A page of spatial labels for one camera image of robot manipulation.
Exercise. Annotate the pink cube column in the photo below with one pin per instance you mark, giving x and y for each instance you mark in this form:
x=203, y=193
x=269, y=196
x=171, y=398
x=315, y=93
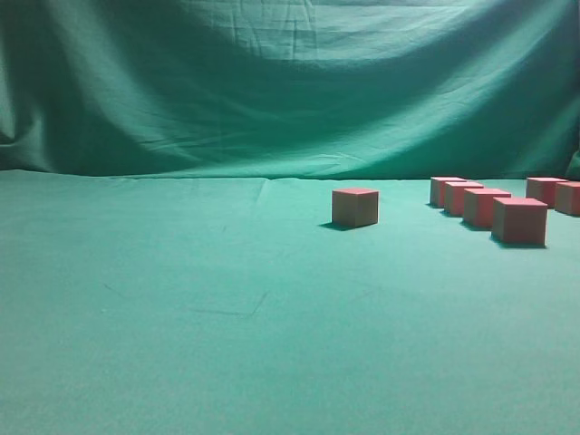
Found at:
x=542, y=189
x=519, y=221
x=355, y=207
x=567, y=198
x=478, y=205
x=438, y=190
x=454, y=192

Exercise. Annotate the green cloth backdrop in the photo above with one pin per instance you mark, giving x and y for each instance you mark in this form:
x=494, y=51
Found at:
x=299, y=89

